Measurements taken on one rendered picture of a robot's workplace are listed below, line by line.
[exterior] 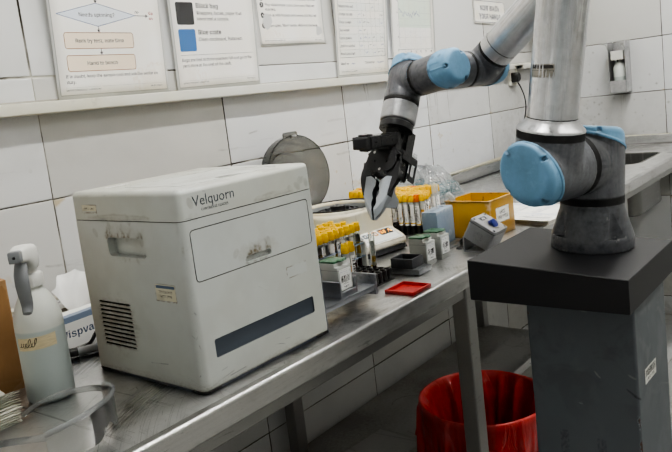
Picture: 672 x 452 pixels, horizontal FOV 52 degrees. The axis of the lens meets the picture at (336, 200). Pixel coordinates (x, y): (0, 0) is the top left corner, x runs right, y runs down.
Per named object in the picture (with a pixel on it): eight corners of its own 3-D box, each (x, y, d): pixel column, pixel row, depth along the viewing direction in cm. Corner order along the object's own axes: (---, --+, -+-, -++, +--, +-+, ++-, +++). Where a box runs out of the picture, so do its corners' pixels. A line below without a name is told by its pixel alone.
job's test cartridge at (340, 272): (340, 298, 126) (336, 264, 125) (321, 296, 129) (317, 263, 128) (354, 292, 129) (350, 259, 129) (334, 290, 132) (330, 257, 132)
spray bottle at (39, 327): (41, 415, 100) (9, 251, 96) (11, 404, 105) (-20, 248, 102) (92, 392, 106) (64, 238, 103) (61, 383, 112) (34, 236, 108)
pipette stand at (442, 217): (445, 252, 169) (441, 212, 167) (419, 252, 172) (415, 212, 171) (461, 243, 177) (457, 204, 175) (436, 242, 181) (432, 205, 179)
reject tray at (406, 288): (413, 296, 136) (412, 292, 136) (384, 293, 140) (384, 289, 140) (431, 286, 141) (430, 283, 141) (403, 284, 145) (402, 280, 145)
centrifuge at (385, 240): (353, 266, 166) (347, 216, 164) (278, 256, 188) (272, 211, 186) (419, 244, 181) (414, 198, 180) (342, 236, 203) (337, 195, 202)
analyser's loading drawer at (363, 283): (309, 328, 118) (305, 298, 117) (281, 323, 122) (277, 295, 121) (378, 293, 134) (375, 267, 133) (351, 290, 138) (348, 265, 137)
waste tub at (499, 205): (492, 240, 176) (489, 201, 175) (447, 237, 185) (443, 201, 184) (516, 228, 186) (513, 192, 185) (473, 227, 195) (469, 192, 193)
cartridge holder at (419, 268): (419, 276, 150) (418, 260, 149) (384, 274, 155) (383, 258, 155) (431, 269, 154) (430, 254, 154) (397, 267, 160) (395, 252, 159)
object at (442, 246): (442, 259, 162) (439, 231, 161) (425, 258, 165) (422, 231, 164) (451, 255, 165) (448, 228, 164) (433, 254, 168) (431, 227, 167)
